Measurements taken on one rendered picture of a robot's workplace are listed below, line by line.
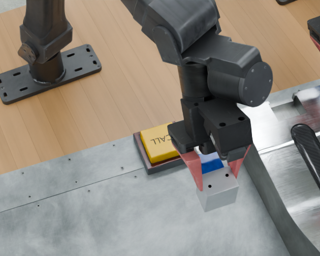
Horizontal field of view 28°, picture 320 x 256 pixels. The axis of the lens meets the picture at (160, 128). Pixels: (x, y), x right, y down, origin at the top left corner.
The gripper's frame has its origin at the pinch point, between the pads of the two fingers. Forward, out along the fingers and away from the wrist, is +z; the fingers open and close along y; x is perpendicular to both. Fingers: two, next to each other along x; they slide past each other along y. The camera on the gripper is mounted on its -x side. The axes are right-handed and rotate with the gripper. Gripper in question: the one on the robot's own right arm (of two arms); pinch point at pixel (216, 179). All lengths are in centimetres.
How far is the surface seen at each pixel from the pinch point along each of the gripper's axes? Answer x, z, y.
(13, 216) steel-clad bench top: 18.4, 7.4, -29.8
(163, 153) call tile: 17.4, 3.9, -3.0
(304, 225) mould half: -4.8, 9.5, 10.9
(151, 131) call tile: 21.8, 1.5, -3.5
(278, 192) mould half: 1.5, 7.2, 10.1
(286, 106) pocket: 16.1, 1.5, 19.6
